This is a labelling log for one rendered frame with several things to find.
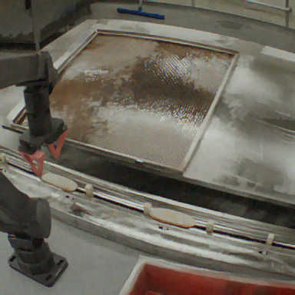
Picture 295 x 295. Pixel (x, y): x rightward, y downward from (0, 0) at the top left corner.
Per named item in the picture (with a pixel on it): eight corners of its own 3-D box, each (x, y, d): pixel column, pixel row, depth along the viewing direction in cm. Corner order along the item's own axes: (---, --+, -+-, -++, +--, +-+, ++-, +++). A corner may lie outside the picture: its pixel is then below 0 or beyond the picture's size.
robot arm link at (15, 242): (13, 252, 78) (37, 256, 78) (-2, 217, 72) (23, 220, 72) (21, 221, 85) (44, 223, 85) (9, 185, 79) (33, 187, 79)
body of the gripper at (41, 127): (18, 145, 90) (13, 116, 86) (44, 121, 98) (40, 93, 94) (40, 152, 88) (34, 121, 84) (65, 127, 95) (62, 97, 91)
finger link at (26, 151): (23, 177, 94) (15, 142, 89) (39, 159, 100) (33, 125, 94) (45, 185, 92) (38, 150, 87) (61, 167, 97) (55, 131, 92)
